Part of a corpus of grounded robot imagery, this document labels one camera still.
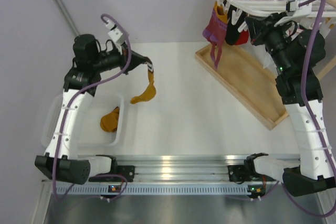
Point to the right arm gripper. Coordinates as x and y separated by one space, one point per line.
259 27

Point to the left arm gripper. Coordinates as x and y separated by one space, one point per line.
136 59

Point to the white plastic clip hanger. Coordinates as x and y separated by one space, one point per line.
306 22

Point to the mustard sock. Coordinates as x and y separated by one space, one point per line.
109 122
150 92

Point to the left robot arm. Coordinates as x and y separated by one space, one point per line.
60 161

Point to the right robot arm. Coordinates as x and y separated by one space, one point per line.
301 94

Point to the red hanging sock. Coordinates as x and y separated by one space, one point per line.
243 38

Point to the black hanging sock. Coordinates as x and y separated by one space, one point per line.
236 17

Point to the wooden tray base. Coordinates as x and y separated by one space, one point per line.
245 78

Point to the purple striped sock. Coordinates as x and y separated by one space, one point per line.
215 32

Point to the white plastic basket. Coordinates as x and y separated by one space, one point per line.
91 134

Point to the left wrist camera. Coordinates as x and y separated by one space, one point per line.
116 34

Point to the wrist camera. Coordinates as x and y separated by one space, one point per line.
116 34
298 8

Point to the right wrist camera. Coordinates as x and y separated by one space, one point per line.
298 8

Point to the aluminium mounting rail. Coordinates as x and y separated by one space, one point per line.
175 175

